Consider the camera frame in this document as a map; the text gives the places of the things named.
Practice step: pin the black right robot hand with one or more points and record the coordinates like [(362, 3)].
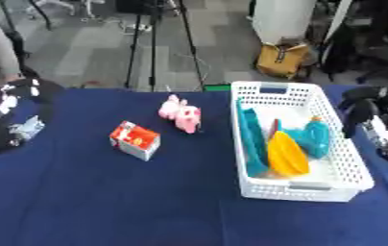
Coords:
[(365, 105)]

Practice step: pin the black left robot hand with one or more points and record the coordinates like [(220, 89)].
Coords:
[(30, 89)]

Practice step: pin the teal plastic bottle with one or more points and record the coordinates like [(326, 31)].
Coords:
[(314, 137)]

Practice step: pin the black bag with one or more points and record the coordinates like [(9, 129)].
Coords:
[(343, 48)]

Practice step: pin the white perforated plastic basket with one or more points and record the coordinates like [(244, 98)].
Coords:
[(337, 173)]

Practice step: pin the yellow plastic plate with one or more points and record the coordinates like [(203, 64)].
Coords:
[(287, 155)]

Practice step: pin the yellow bag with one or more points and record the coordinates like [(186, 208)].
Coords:
[(281, 59)]

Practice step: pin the red and white carton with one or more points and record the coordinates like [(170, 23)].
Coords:
[(135, 140)]

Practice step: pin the teal plastic plate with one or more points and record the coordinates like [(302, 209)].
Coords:
[(253, 141)]

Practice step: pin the white cylindrical bin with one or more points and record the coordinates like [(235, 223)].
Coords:
[(281, 19)]

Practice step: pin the black tripod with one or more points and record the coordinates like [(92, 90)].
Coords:
[(153, 41)]

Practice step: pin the pink plush toy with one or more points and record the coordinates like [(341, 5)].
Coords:
[(181, 114)]

